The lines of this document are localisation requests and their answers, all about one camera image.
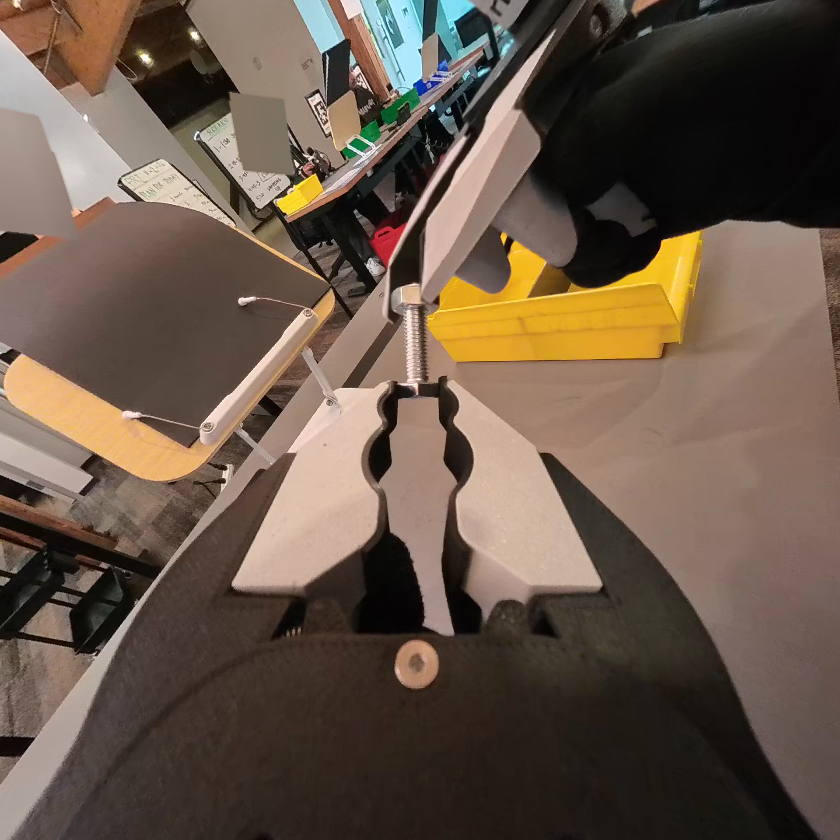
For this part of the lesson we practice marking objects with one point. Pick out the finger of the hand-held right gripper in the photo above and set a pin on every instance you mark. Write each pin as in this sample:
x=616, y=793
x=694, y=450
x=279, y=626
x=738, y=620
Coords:
x=472, y=210
x=420, y=210

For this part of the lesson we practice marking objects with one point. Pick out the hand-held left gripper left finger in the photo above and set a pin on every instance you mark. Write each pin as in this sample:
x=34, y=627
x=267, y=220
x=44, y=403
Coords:
x=308, y=525

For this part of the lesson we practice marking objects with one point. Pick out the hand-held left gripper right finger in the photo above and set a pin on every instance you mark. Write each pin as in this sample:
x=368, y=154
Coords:
x=525, y=525

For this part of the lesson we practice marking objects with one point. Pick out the steel hex bolt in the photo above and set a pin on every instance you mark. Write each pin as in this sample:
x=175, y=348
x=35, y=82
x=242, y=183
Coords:
x=413, y=348

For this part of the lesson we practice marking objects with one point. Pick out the yellow storage bin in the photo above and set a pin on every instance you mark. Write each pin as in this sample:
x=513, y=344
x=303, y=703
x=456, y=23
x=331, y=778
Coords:
x=558, y=328

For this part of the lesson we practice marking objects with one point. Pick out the person's right forearm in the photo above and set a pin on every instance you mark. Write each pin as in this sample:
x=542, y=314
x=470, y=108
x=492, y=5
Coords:
x=800, y=118

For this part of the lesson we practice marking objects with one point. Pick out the person's right hand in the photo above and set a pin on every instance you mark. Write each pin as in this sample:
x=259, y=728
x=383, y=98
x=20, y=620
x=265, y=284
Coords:
x=656, y=131

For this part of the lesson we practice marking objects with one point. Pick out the red tote basket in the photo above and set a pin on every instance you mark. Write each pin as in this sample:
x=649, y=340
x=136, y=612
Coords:
x=388, y=243

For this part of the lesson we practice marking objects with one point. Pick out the small yellow bin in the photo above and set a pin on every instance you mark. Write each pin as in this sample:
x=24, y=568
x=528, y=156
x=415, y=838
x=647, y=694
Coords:
x=302, y=193

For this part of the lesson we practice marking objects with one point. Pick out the whiteboard with handwriting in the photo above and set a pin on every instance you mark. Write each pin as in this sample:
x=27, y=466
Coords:
x=167, y=190
x=229, y=161

